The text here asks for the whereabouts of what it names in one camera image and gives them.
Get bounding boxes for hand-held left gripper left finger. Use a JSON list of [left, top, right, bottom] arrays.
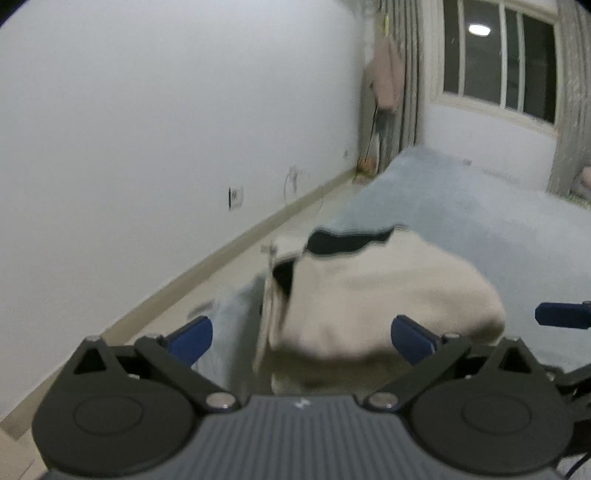
[[68, 316, 242, 414]]

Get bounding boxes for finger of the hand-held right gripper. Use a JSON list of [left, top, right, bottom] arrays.
[[534, 301, 591, 330], [549, 366, 591, 400]]

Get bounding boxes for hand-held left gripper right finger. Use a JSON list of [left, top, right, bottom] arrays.
[[365, 315, 549, 414]]

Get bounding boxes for beige sweatshirt with black sleeves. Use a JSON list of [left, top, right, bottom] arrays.
[[253, 224, 508, 396]]

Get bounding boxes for white power adapter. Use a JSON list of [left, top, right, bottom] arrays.
[[285, 167, 310, 191]]

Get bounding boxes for grey patterned curtain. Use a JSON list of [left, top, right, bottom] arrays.
[[382, 0, 426, 163], [547, 0, 591, 195]]

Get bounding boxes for white framed window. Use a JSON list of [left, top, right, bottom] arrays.
[[429, 0, 563, 132]]

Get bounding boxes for pink hanging jacket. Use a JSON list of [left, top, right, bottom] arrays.
[[364, 34, 408, 112]]

